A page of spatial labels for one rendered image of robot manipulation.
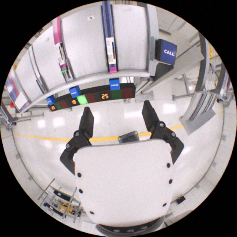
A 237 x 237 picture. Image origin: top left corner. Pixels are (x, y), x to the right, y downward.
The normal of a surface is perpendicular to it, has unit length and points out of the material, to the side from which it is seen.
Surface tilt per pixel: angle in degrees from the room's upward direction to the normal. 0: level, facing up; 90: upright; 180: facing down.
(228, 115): 90
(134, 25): 48
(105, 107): 0
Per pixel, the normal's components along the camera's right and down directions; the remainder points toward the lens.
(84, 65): 0.09, 0.80
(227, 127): -0.99, 0.11
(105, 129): 0.01, 0.11
